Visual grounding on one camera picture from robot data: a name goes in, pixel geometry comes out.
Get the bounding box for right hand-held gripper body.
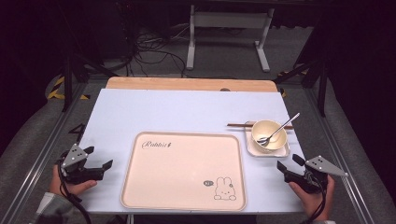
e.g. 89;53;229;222
284;155;349;195

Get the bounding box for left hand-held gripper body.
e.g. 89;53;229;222
57;143;106;185

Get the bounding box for cream bowl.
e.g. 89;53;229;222
250;119;289;154

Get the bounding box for white square plate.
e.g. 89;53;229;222
244;119;291;159

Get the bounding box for metal spoon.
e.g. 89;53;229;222
256;112;302;147

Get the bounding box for brown chopstick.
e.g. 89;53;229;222
226;122;294;129
226;123;294;131

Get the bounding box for beige tray with rabbit print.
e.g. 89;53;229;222
120;131;248;212

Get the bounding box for person's left hand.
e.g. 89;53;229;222
49;164;98;205

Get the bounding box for person's right hand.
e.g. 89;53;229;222
288;175;336;222

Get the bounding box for yellow black hazard tape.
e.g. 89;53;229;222
47;76;92;102
277;68;310;98

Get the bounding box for black tripod stand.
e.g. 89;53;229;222
273;57;330;119
60;50;120;114

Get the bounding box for white table board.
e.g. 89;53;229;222
75;88;313;216

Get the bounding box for aluminium floor rail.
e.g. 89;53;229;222
0;81;90;224
303;88;376;224

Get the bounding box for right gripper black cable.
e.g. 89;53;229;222
304;170;329;224

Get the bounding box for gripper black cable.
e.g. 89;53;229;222
304;170;329;224
56;157;93;224

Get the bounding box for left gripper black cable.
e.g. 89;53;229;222
56;157;93;224

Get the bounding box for black floor cables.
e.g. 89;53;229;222
122;26;190;78

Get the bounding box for white metal stand frame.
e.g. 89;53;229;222
185;4;276;74

